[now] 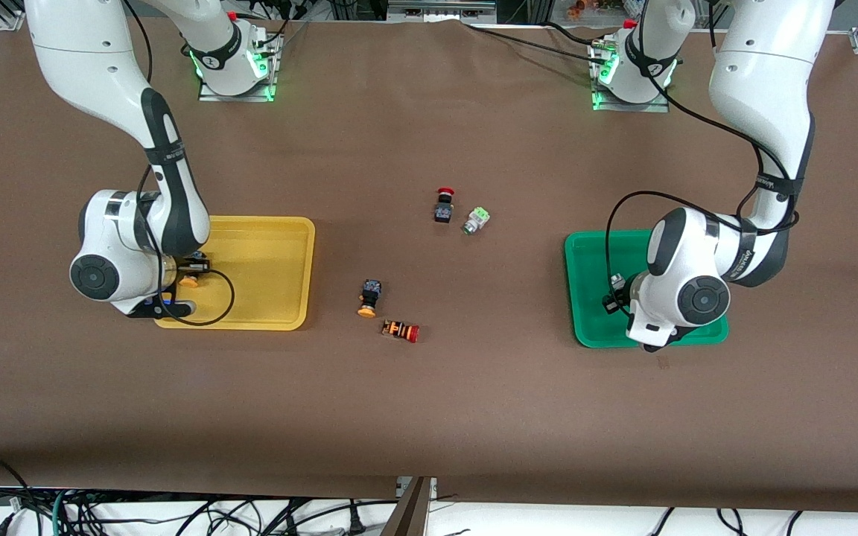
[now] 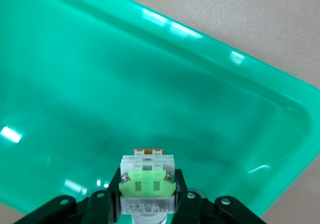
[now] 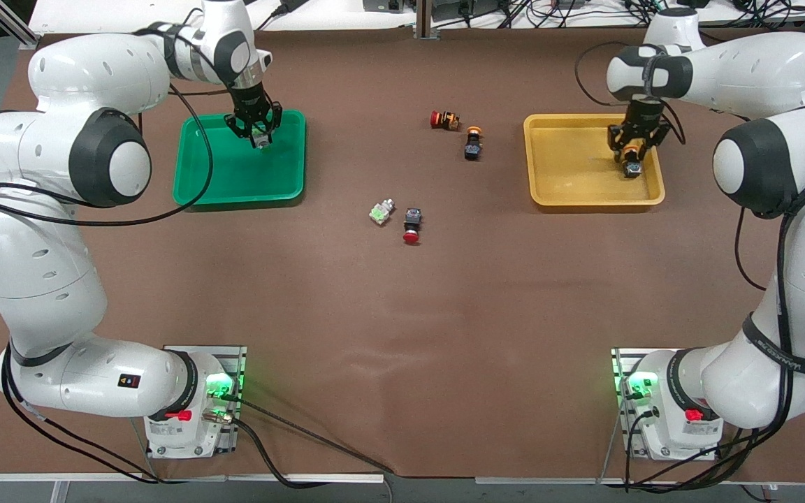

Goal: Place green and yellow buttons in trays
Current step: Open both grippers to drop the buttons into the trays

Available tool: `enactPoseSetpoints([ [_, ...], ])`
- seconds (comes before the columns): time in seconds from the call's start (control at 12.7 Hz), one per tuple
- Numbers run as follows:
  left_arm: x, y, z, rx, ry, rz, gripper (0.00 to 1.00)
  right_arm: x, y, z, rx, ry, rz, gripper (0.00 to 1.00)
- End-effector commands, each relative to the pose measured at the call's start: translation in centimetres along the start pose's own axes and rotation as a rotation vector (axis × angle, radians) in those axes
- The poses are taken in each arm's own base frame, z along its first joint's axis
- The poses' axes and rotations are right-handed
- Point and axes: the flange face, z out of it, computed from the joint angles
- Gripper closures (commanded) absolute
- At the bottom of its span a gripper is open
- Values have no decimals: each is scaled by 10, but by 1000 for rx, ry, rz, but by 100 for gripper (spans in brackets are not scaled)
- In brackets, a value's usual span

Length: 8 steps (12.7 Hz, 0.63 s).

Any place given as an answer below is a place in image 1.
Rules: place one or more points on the red button orange striped body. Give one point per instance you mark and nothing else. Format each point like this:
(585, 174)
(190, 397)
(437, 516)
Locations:
(399, 330)

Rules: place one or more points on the grey metal box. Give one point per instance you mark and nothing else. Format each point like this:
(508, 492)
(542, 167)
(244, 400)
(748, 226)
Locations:
(440, 9)

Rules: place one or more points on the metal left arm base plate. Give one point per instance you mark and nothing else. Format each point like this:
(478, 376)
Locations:
(656, 106)

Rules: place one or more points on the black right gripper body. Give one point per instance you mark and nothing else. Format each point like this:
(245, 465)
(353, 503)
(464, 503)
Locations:
(192, 265)

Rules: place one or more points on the yellow plastic tray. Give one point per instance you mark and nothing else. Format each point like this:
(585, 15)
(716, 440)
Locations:
(272, 298)

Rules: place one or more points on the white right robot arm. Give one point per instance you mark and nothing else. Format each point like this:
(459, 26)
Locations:
(101, 74)

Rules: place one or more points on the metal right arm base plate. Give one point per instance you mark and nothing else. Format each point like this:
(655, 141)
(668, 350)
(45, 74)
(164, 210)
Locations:
(274, 63)

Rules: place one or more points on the red button black base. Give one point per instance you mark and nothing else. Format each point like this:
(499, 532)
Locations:
(443, 214)

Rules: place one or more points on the green push button switch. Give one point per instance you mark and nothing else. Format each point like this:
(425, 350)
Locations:
(619, 281)
(477, 219)

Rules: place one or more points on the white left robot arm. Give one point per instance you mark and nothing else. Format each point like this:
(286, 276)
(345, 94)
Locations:
(764, 74)

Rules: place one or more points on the brown table cover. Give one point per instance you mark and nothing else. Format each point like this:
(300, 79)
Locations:
(429, 417)

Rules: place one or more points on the brown table beam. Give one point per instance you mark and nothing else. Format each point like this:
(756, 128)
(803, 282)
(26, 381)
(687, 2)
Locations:
(408, 514)

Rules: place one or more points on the green plastic tray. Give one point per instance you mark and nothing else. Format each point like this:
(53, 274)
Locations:
(585, 260)

